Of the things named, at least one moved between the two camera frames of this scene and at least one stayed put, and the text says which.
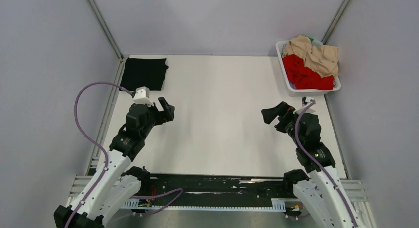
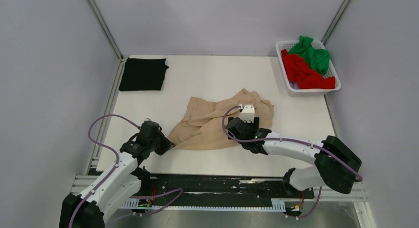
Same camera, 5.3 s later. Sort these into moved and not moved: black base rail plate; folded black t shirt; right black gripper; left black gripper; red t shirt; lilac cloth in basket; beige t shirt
Moved: right black gripper; left black gripper; beige t shirt
Not moved: black base rail plate; lilac cloth in basket; red t shirt; folded black t shirt
